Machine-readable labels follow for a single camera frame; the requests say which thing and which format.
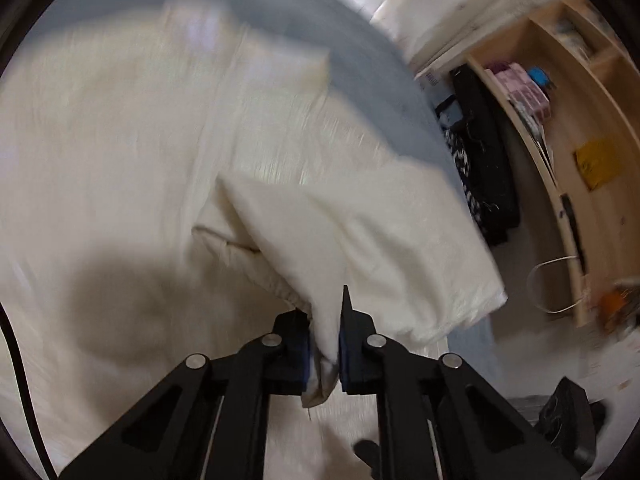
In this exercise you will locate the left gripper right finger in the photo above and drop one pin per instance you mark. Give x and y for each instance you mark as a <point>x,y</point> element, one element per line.
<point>437,418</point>

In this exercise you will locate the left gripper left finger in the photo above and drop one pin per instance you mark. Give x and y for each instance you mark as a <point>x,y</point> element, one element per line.
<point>207,419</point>

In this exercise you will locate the white shiny puffer jacket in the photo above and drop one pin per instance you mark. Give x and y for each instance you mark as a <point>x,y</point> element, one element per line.
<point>95,347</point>

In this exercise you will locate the black white patterned garment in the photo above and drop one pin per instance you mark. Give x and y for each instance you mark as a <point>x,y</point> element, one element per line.
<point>475,128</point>

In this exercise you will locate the yellow envelope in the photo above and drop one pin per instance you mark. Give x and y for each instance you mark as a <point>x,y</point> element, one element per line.
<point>598,162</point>

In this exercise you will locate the pink boxes stack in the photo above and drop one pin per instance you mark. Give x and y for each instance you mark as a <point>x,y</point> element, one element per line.
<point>519,87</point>

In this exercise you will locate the blue small box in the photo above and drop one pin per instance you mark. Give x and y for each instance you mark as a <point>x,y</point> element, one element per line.
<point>537,75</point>

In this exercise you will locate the blue-grey bed blanket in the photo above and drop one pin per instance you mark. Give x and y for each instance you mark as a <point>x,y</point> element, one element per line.
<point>350,50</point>

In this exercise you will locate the wooden bookshelf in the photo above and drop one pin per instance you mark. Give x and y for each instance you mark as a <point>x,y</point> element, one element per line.
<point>594,92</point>

